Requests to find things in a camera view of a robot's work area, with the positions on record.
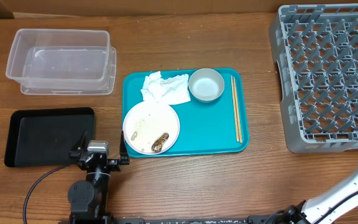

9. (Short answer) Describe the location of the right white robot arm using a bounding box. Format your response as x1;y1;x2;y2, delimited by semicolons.
275;169;358;224

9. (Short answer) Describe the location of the black plastic tray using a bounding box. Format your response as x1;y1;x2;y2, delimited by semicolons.
4;107;95;167

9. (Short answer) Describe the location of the brown food scrap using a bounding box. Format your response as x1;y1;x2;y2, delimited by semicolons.
151;133;169;153

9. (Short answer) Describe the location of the grey dishwasher rack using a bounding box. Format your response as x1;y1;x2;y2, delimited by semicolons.
268;3;358;153

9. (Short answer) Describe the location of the white round plate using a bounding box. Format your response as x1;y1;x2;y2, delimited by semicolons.
122;101;180;156

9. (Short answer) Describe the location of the teal serving tray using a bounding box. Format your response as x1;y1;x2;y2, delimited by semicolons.
122;68;250;158

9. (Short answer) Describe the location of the wooden chopstick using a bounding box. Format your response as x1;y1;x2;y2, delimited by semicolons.
231;76;240;142
232;77;243;143

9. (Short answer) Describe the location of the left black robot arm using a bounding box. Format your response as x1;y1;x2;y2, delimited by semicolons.
68;133;130;223

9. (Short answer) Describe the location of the grey shallow bowl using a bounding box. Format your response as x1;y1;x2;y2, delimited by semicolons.
188;68;225;103

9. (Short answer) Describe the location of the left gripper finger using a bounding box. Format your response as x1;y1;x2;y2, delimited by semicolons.
73;131;87;152
119;131;130;165

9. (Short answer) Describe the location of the small tan food scrap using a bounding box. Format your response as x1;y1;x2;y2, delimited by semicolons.
131;131;137;141

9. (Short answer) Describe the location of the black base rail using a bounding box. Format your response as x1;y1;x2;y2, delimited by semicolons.
59;215;278;224

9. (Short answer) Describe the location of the clear plastic storage bin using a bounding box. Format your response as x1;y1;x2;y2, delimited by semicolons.
6;29;117;95

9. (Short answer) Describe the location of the white paper napkin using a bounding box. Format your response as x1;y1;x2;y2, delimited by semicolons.
140;71;191;105

